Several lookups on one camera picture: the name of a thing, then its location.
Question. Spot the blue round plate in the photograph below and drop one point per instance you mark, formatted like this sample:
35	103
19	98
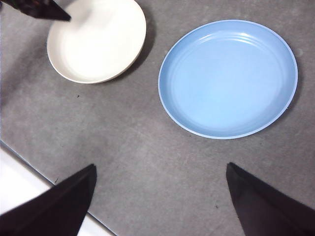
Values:
229	81

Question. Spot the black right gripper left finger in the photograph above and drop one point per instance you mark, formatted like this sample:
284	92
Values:
54	211

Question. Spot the white round plate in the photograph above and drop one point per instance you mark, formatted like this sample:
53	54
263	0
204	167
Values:
98	49

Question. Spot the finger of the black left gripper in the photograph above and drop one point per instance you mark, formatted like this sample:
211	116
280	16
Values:
44	9

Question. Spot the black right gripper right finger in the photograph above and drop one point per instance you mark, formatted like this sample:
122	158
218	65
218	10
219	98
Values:
268	211

